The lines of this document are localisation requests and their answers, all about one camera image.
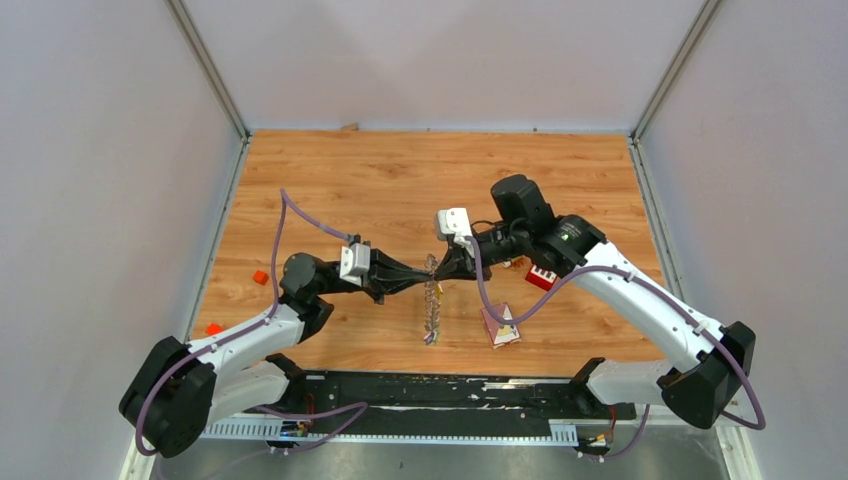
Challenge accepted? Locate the playing card box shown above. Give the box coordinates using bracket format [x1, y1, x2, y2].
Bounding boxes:
[480, 308, 521, 349]

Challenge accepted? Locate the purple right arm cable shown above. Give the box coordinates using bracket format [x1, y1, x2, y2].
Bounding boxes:
[467, 235, 768, 462]

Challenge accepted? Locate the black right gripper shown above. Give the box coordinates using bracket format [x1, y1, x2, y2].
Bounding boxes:
[433, 223, 528, 283]

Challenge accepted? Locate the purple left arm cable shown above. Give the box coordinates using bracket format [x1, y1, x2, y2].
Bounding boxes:
[135, 188, 371, 480]

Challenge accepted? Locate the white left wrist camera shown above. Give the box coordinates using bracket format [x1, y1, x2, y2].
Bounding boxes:
[339, 235, 371, 287]

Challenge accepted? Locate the orange red brick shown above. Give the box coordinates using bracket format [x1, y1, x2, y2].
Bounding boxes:
[204, 323, 224, 337]

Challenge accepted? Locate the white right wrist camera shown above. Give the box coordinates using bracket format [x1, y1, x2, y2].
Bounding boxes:
[435, 207, 474, 257]

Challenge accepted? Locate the red white toy brick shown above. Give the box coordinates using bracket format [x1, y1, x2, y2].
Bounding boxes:
[524, 265, 559, 291]

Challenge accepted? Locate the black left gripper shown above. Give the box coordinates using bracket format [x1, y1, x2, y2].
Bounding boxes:
[317, 248, 433, 305]

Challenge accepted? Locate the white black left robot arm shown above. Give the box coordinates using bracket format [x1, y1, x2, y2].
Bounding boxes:
[119, 244, 433, 458]

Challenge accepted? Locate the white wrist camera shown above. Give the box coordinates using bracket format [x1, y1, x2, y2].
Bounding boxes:
[339, 235, 371, 287]
[435, 207, 474, 257]

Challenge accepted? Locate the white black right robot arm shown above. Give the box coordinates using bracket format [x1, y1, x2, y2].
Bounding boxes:
[434, 174, 766, 430]

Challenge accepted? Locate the small orange brick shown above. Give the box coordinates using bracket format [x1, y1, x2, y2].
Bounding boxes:
[252, 270, 270, 286]

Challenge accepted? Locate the slotted white cable duct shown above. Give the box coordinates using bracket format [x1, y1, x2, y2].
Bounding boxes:
[200, 416, 579, 447]

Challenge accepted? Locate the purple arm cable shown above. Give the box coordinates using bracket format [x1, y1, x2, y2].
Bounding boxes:
[467, 235, 768, 462]
[135, 188, 371, 480]

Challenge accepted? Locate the toy brick car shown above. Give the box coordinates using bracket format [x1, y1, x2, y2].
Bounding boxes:
[502, 257, 525, 268]

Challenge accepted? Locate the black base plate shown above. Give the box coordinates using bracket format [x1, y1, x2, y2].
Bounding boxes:
[269, 371, 636, 436]

